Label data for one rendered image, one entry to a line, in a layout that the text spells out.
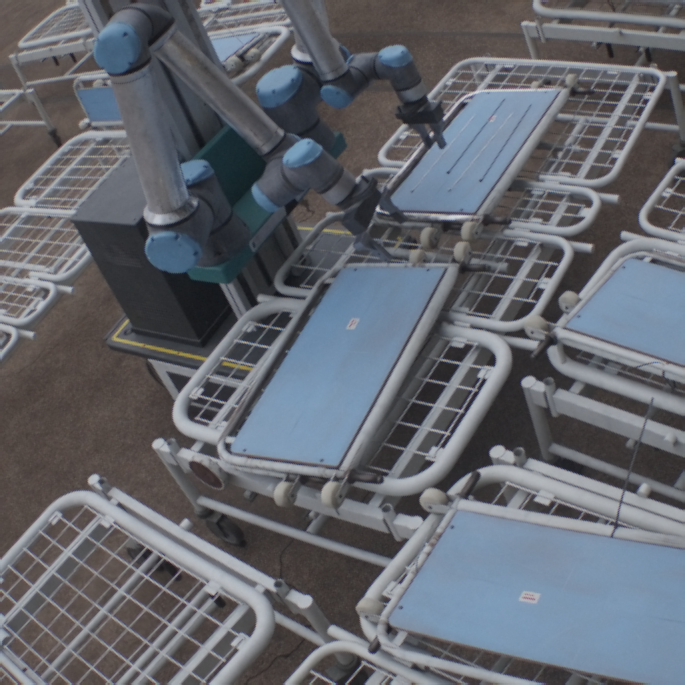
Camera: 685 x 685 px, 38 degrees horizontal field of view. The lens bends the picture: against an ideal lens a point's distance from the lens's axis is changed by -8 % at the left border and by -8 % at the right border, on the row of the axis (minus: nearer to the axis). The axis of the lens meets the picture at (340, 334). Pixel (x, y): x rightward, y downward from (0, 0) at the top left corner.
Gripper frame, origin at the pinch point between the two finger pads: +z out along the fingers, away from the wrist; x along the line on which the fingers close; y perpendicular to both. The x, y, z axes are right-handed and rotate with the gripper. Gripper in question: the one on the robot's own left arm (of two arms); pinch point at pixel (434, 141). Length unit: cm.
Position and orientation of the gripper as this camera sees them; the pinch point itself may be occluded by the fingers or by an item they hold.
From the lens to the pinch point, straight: 320.5
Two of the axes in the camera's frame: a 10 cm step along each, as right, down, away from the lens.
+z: 3.9, 7.2, 5.7
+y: 5.1, -6.9, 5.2
